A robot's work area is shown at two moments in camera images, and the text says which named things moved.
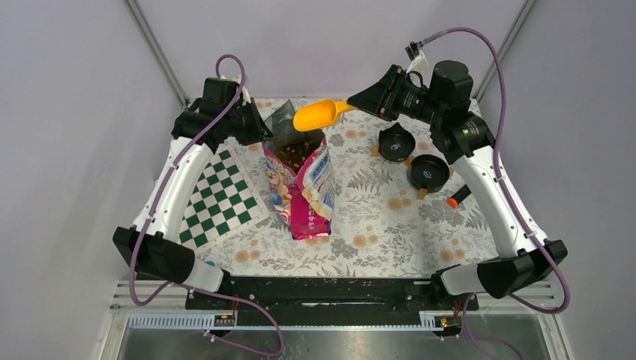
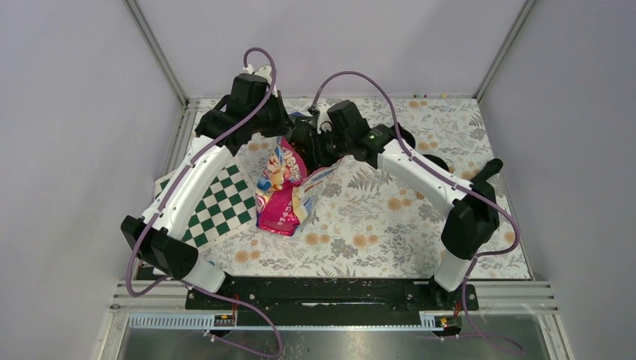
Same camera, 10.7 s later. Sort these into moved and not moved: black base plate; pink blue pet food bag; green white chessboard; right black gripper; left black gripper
Moved: pink blue pet food bag; left black gripper; right black gripper
Not moved: black base plate; green white chessboard
